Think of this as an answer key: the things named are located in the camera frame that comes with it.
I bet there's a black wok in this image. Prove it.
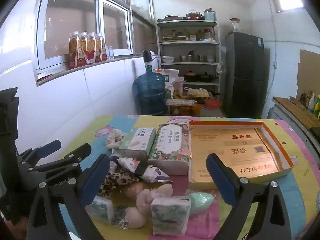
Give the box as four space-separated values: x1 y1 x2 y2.
199 72 220 82

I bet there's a brown cardboard sheet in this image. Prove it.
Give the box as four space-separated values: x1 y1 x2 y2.
296 49 320 93

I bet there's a red lidded pan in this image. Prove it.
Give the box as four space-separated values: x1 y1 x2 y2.
184 11 203 20

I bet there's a blue water jug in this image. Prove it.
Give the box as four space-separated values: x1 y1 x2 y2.
134 65 168 115

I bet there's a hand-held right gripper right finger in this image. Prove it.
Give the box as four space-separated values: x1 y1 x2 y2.
206 153 299 240

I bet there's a plastic-wrapped beige plush toy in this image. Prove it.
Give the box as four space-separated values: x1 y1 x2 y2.
124 182 150 200

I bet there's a white floral cloth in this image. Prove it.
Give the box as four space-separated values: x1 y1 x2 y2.
105 129 127 150

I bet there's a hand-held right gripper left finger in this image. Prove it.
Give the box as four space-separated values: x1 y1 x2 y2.
26 154 110 240

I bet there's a grey cabinet wooden top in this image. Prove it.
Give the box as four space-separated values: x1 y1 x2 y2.
272 96 320 130

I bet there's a grey metal shelf rack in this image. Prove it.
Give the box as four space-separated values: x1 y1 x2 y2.
155 20 222 95

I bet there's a white plastic bucket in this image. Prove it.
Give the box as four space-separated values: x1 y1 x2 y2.
175 76 185 93

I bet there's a row of condiment bottles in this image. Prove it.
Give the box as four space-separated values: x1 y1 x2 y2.
299 89 320 118

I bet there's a cream plush toy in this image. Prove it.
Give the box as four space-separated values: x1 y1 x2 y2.
114 206 147 229

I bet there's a black pot red lid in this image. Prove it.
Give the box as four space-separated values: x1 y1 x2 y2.
184 71 200 82

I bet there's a cartoon sheep printed blanket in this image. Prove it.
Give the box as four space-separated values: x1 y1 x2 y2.
60 115 320 240

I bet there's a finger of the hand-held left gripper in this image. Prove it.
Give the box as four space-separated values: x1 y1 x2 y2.
25 143 92 173
16 140 62 167

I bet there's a small wrapped tissue pack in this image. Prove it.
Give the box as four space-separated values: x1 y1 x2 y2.
85 195 114 224

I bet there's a tray of eggs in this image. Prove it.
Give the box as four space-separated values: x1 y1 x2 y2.
187 87 210 98

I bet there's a black water pump dispenser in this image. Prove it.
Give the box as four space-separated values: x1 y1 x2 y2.
142 51 160 67

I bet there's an aluminium sliding window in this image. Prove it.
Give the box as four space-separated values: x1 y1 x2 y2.
36 0 134 73

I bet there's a dark refrigerator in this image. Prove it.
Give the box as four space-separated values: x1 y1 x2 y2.
223 32 272 118

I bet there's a leopard print cloth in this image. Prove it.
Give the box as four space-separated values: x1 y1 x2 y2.
97 167 140 198

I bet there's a teal enamel pot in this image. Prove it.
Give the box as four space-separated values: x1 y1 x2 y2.
204 8 217 21

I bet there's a floral tissue box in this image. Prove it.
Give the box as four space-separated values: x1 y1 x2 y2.
147 123 192 176

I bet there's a green tissue box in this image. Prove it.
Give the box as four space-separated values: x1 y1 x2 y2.
118 127 156 163

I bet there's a clear plastic wrapped package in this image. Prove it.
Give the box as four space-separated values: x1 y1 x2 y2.
166 99 198 106

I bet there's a white sack green print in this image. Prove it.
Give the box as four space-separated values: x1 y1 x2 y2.
152 69 179 98

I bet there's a shallow orange cardboard box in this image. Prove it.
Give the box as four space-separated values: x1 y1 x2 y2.
188 121 294 190

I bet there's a glass jar red lid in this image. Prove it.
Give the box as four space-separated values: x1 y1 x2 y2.
230 18 241 33

